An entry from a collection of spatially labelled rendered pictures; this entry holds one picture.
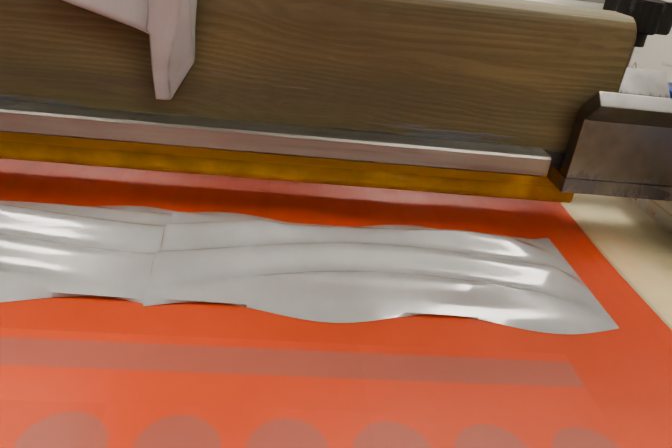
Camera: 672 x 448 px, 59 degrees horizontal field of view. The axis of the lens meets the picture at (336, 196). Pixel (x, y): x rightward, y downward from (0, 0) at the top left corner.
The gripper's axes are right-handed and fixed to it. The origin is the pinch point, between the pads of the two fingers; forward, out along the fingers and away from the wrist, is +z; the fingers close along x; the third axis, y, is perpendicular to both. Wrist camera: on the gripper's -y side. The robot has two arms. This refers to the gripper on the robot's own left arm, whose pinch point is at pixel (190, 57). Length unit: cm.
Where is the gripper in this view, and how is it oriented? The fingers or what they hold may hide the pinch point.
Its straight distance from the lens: 28.9
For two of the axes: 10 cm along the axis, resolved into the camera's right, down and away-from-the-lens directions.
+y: -9.9, -0.8, -1.2
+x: 0.8, 4.4, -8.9
